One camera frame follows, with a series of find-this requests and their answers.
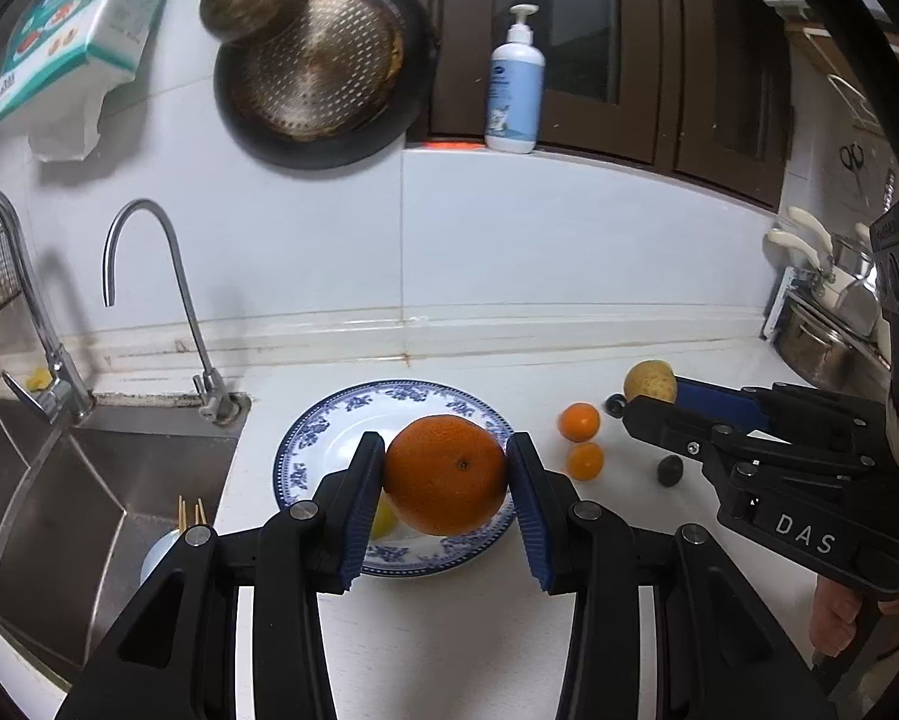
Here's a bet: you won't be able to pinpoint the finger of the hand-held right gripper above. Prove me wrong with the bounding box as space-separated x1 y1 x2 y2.
621 395 871 482
674 375 891 458

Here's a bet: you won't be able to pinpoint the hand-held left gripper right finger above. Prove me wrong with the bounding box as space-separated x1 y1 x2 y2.
505 431 840 720

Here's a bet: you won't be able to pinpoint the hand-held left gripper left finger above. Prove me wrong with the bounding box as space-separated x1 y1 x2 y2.
52 431 386 720

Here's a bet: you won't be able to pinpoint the blue and white patterned plate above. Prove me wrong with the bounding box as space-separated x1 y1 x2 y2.
273 380 519 579

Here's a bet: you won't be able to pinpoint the large orange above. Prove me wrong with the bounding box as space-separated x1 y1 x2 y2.
384 415 510 537

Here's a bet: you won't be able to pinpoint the person's right hand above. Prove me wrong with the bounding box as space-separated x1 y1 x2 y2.
807 580 899 662

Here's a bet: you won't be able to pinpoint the yellow fruit piece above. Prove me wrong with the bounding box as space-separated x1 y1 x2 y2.
370 499 401 541

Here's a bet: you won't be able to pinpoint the yellow pear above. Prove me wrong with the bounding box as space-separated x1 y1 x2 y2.
623 361 679 406

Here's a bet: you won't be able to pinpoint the small tangerine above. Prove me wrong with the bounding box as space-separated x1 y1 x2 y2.
557 402 602 443
567 442 606 482

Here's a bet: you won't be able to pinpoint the stainless steel pot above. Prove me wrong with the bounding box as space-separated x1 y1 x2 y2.
771 291 891 391

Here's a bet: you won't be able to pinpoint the thin gooseneck faucet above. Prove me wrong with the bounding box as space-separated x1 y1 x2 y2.
103 199 242 425

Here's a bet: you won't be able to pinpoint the hanging scissors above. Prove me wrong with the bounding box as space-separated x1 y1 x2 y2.
839 142 866 200

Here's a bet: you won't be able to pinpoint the stainless steel sink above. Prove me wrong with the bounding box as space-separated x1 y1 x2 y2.
0 390 242 691

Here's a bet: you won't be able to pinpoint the white pump soap bottle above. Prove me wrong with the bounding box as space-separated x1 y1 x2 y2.
484 4 546 155

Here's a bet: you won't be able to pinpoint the large chrome sink faucet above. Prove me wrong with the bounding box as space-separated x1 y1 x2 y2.
0 183 95 425

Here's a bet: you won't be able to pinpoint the black frying pan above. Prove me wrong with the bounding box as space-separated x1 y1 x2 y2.
214 0 440 168

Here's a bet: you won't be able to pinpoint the perforated metal steamer plate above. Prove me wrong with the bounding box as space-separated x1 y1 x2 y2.
233 0 407 137

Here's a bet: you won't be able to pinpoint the brass coloured metal bowl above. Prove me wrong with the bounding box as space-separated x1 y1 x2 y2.
199 0 309 44

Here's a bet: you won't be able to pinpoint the paper towel package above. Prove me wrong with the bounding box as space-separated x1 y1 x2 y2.
0 0 184 162

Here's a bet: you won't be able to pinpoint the steel pot with white handles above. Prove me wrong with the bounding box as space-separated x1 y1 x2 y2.
765 206 883 338

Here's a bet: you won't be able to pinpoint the white wire wall rack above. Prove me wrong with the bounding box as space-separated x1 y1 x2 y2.
825 73 889 140

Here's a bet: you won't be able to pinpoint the dark brown window frame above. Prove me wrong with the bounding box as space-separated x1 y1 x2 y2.
410 0 795 212

